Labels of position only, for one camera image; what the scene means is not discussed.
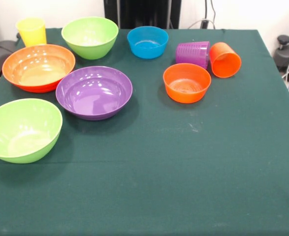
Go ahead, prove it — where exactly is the small orange plastic bowl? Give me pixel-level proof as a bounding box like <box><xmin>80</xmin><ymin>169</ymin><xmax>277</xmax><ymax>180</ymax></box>
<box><xmin>162</xmin><ymin>62</ymin><xmax>212</xmax><ymax>104</ymax></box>

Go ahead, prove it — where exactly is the blue plastic bowl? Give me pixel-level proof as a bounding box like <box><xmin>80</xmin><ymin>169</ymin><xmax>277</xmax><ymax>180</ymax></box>
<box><xmin>127</xmin><ymin>26</ymin><xmax>169</xmax><ymax>59</ymax></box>

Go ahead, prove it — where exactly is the purple plastic cup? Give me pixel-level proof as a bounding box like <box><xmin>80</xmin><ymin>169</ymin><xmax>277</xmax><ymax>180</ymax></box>
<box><xmin>175</xmin><ymin>41</ymin><xmax>210</xmax><ymax>70</ymax></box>

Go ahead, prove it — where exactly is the orange plastic cup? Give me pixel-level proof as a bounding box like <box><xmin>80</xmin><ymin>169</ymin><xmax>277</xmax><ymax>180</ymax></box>
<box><xmin>209</xmin><ymin>42</ymin><xmax>242</xmax><ymax>79</ymax></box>

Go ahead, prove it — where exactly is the purple plastic bowl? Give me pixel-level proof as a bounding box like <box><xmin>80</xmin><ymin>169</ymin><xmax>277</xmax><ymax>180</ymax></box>
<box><xmin>55</xmin><ymin>65</ymin><xmax>133</xmax><ymax>121</ymax></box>

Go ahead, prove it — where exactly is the dark green tablecloth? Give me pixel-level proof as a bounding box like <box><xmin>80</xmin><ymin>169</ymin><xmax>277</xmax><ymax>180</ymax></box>
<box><xmin>0</xmin><ymin>27</ymin><xmax>289</xmax><ymax>236</ymax></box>

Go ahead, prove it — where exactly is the lime green plastic bowl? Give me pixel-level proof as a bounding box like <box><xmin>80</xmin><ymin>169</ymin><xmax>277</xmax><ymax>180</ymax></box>
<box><xmin>61</xmin><ymin>16</ymin><xmax>119</xmax><ymax>60</ymax></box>
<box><xmin>0</xmin><ymin>98</ymin><xmax>63</xmax><ymax>164</ymax></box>

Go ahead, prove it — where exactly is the wide orange plastic bowl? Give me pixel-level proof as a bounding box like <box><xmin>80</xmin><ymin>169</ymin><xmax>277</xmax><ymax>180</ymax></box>
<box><xmin>1</xmin><ymin>44</ymin><xmax>76</xmax><ymax>93</ymax></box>

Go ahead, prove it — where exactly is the yellow plastic cup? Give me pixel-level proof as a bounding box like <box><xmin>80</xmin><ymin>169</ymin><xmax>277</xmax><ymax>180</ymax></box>
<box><xmin>15</xmin><ymin>17</ymin><xmax>47</xmax><ymax>48</ymax></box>

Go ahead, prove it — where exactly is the black stand with knob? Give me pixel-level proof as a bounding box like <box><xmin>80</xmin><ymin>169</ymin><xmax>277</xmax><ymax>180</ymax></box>
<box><xmin>273</xmin><ymin>35</ymin><xmax>289</xmax><ymax>72</ymax></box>

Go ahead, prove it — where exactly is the black office chair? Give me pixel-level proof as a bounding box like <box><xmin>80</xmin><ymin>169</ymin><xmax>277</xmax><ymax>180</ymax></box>
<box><xmin>0</xmin><ymin>18</ymin><xmax>19</xmax><ymax>79</ymax></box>

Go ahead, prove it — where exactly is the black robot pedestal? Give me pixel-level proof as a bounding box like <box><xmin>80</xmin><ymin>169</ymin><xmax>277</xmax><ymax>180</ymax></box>
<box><xmin>104</xmin><ymin>0</ymin><xmax>182</xmax><ymax>30</ymax></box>

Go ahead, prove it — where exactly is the grey cable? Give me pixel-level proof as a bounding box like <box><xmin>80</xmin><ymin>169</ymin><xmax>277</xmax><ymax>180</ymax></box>
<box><xmin>187</xmin><ymin>19</ymin><xmax>216</xmax><ymax>30</ymax></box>

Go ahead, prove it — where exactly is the black hanging cable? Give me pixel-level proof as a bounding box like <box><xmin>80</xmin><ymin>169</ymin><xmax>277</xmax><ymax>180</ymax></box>
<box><xmin>209</xmin><ymin>0</ymin><xmax>218</xmax><ymax>21</ymax></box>

